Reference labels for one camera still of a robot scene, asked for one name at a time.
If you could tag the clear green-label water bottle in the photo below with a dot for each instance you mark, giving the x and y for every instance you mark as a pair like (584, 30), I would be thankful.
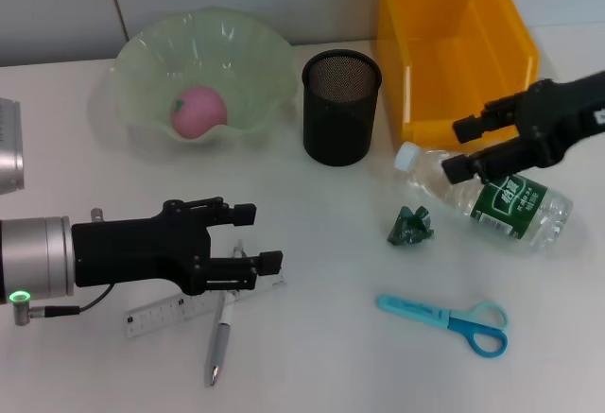
(520, 214)

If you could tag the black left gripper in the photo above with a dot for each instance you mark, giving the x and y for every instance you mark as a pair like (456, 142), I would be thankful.
(132, 252)

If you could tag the black mesh pen holder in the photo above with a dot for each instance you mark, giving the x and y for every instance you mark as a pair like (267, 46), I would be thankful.
(338, 139)

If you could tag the yellow plastic bin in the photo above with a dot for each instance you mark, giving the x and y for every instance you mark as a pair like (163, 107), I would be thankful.
(449, 54)

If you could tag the silver white ballpoint pen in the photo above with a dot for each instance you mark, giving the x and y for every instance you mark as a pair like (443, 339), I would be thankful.
(219, 337)

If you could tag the blue capped scissors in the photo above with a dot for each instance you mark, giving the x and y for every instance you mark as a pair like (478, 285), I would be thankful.
(416, 311)

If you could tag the clear plastic ruler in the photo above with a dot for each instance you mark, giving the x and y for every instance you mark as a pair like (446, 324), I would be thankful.
(156, 316)

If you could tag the pink toy peach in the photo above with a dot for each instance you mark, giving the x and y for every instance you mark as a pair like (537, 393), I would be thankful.
(198, 113)

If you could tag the green plastic wrapper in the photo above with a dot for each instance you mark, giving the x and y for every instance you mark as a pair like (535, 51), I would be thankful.
(409, 228)

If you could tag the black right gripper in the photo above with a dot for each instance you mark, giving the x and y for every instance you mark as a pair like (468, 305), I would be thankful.
(562, 115)

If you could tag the pale green glass fruit bowl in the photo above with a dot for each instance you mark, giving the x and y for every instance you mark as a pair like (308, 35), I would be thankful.
(151, 63)

